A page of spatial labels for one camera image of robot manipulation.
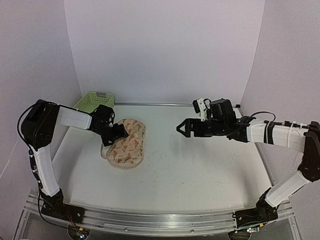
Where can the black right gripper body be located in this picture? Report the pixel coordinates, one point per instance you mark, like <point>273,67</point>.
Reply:
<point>218,129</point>

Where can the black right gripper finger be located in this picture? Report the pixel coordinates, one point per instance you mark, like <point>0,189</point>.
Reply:
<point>186,132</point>
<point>187,124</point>

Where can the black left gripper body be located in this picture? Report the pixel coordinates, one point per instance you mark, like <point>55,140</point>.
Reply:
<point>108,134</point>

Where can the green plastic basket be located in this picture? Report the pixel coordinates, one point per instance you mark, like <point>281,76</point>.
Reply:
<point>92,100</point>

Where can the floral mesh laundry bag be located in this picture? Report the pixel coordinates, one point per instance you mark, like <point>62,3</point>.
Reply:
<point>127,152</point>

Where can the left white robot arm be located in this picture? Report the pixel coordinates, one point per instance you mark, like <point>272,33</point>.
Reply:
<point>36,127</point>

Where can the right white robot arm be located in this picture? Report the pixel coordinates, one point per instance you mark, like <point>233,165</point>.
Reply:
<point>303,138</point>

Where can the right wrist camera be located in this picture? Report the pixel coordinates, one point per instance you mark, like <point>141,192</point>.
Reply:
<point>202,109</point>

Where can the aluminium front rail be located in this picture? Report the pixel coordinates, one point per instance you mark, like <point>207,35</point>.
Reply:
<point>159,224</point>

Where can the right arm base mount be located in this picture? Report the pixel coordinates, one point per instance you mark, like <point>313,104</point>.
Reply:
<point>262,213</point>

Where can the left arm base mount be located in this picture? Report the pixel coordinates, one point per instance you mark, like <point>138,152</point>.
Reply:
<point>54,207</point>

